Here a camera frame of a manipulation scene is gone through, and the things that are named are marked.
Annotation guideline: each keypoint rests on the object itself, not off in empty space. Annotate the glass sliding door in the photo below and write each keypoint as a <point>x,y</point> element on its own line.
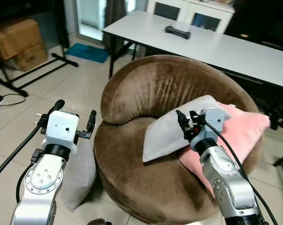
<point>90,18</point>

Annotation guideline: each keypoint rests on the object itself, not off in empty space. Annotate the small grey pillow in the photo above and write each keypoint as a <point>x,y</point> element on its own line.
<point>81,178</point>

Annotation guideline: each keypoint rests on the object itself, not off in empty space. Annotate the pink pillow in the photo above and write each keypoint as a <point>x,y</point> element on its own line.
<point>247,129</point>

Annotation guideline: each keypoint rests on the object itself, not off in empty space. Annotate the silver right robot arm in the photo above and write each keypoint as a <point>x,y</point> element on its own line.
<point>225,180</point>

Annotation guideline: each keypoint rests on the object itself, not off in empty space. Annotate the dark curtain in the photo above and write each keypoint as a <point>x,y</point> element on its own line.
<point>114,14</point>

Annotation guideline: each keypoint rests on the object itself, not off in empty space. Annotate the brown round velvet sofa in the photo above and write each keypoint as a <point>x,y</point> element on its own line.
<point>155,89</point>

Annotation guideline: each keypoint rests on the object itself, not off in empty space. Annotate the small cardboard box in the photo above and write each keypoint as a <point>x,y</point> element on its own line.
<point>32,57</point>

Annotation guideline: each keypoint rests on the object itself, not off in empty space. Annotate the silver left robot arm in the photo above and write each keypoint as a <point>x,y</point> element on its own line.
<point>40,178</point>

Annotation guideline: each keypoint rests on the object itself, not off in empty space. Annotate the black device with orange light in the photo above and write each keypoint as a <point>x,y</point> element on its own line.
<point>278,119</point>

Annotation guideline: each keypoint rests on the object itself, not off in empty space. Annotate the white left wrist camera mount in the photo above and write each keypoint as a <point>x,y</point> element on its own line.
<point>60,131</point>

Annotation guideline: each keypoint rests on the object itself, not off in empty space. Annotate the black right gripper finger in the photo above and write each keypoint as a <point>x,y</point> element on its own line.
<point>181,121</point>
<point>194,117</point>

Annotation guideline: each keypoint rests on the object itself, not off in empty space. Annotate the large grey pillow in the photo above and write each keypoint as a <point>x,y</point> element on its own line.
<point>164,133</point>

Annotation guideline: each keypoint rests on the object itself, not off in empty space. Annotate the long white table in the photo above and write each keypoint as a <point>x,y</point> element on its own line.
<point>225,49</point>

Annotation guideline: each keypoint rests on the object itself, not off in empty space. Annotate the large cardboard box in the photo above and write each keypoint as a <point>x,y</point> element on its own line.
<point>14,37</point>

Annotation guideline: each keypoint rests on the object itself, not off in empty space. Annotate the blue floor mat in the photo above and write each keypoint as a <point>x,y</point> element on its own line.
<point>87,53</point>

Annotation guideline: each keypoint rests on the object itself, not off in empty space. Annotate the black metal rack frame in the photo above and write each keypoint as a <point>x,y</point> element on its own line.
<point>38,75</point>

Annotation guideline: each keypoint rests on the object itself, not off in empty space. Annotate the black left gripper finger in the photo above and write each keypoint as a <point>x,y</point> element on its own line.
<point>91,122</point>
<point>57,105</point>

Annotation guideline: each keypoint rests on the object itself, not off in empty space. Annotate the dark robot foot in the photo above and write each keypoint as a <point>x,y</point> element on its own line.
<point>99,221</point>

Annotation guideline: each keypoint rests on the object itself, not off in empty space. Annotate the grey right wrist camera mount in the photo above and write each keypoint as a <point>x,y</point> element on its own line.
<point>214,119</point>

